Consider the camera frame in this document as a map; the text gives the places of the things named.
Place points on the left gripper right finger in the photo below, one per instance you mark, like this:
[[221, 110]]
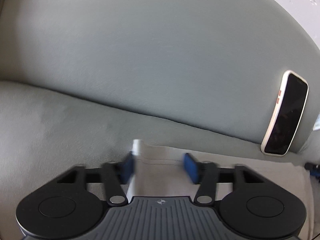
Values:
[[208, 174]]

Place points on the grey sofa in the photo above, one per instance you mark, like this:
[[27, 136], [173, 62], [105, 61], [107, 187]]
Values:
[[81, 79]]

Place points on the white garment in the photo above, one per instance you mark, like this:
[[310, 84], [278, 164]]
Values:
[[181, 194]]

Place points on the smartphone in white case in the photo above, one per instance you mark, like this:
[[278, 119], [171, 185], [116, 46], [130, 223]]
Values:
[[287, 114]]

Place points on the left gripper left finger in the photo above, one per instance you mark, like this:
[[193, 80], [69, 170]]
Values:
[[112, 175]]

